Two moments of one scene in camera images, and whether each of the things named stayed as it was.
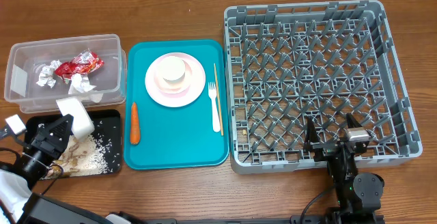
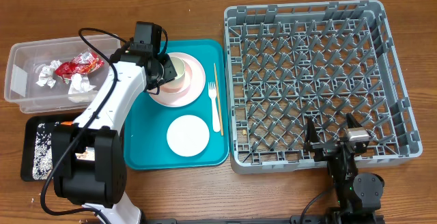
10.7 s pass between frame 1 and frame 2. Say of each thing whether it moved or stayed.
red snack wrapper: stayed
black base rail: stayed
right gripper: stayed
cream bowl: moved
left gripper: moved
